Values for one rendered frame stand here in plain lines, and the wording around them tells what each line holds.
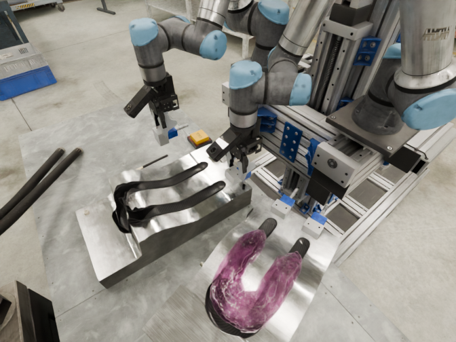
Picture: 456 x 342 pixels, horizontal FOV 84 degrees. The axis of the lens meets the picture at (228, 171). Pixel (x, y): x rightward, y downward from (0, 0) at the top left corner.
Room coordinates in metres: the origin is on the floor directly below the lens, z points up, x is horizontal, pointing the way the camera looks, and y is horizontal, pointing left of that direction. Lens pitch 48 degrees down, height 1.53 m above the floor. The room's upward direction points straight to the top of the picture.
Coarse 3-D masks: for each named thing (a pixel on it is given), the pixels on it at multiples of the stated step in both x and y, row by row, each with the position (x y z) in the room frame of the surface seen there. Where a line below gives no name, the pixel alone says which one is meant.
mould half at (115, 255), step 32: (192, 160) 0.64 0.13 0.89; (160, 192) 0.48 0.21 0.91; (192, 192) 0.50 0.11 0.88; (224, 192) 0.49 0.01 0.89; (96, 224) 0.40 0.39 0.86; (160, 224) 0.36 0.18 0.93; (192, 224) 0.39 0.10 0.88; (96, 256) 0.29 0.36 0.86; (128, 256) 0.29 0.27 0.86; (160, 256) 0.32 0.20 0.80
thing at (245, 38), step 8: (160, 0) 5.25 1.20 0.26; (168, 0) 5.25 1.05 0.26; (176, 0) 5.25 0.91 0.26; (184, 0) 5.25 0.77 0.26; (192, 0) 5.25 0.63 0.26; (200, 0) 5.25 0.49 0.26; (288, 0) 4.22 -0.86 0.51; (160, 8) 4.81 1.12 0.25; (168, 8) 4.78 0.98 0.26; (176, 8) 4.78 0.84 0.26; (184, 8) 4.78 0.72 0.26; (192, 8) 4.78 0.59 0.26; (152, 16) 5.07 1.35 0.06; (192, 16) 4.30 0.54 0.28; (232, 32) 3.72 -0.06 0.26; (248, 40) 3.53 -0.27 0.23
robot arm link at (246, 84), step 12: (240, 72) 0.54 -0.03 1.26; (252, 72) 0.55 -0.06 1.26; (264, 72) 0.58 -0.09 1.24; (240, 84) 0.53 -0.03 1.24; (252, 84) 0.54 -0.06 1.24; (264, 84) 0.54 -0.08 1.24; (240, 96) 0.53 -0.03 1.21; (252, 96) 0.53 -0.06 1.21; (240, 108) 0.53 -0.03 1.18; (252, 108) 0.54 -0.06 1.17
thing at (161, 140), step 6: (156, 126) 0.74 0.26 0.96; (180, 126) 0.77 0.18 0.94; (186, 126) 0.78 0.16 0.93; (156, 132) 0.71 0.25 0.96; (168, 132) 0.73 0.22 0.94; (174, 132) 0.73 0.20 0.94; (156, 138) 0.72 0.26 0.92; (162, 138) 0.70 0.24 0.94; (168, 138) 0.71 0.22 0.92; (162, 144) 0.70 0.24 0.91
